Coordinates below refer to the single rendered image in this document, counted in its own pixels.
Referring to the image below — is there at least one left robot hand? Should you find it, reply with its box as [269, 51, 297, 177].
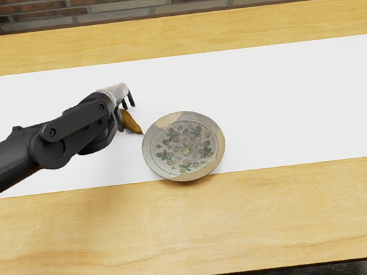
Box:
[103, 81, 139, 134]

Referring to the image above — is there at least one floral patterned ceramic plate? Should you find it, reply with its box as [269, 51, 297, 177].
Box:
[138, 106, 231, 187]

